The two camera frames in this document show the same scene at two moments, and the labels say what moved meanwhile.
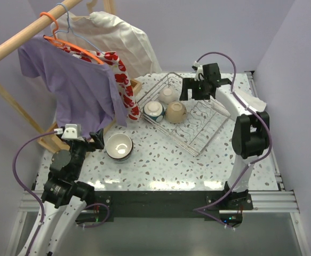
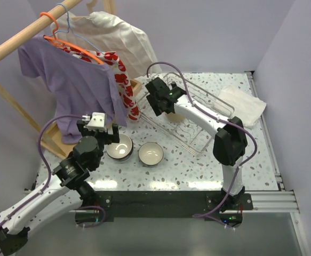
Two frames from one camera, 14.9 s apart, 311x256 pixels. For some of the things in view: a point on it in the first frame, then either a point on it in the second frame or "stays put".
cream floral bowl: (176, 112) stays put
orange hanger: (56, 41) stays put
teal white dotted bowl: (154, 110) → (151, 153)
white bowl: (119, 145) stays put
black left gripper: (90, 141) → (102, 132)
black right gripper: (190, 84) → (153, 103)
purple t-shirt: (88, 101) stays put
